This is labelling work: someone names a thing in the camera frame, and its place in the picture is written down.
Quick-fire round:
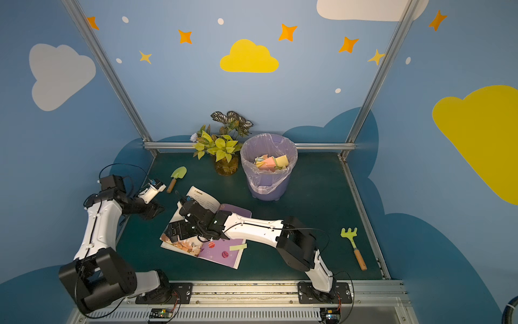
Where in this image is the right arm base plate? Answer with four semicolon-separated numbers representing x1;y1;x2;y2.
297;282;353;305

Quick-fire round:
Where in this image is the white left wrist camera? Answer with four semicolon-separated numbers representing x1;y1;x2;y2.
137;180;166;204

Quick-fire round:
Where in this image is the aluminium front rail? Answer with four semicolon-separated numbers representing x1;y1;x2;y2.
67;280;418;323

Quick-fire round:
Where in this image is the green trowel wooden handle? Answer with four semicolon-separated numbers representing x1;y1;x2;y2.
167;166;187;194

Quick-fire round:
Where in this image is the discarded sticky notes pile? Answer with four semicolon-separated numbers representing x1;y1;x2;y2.
254;155;289;171

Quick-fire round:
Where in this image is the left aluminium upright post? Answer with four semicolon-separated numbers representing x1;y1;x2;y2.
62;0;152;144

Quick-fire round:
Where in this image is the glass vase with plants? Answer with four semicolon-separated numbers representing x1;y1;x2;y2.
190;111;254;176

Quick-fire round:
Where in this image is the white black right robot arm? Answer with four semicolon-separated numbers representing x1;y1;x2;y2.
163;200;336;298

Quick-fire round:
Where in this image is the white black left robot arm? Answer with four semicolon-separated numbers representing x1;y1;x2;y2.
59;175;173;317

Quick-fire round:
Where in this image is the green rake wooden handle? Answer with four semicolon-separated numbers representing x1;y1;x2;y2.
341;228;368;271

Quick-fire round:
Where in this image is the book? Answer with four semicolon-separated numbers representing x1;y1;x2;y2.
160;186;252;269

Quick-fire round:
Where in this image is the aluminium upright post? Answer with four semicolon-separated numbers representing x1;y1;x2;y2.
340;0;421;161
62;0;152;144

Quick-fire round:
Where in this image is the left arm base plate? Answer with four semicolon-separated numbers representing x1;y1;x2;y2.
135;282;193;305

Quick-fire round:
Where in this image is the left controller board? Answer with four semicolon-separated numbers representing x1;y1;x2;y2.
148;308;175;322

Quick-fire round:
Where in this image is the purple trash bin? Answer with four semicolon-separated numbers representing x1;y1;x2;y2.
240;133;299;202

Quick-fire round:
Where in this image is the right controller board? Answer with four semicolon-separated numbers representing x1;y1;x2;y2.
320;308;341;324

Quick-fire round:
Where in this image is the long pale green sticky note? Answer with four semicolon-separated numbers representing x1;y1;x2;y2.
229;244;248;251

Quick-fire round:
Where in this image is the right aluminium upright post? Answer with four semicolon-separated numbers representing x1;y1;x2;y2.
340;0;421;161

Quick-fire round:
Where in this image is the controller board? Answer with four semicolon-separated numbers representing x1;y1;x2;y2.
320;308;341;324
148;308;175;322

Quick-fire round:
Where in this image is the lilac bin liner bag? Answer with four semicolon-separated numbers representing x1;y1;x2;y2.
240;133;299;196

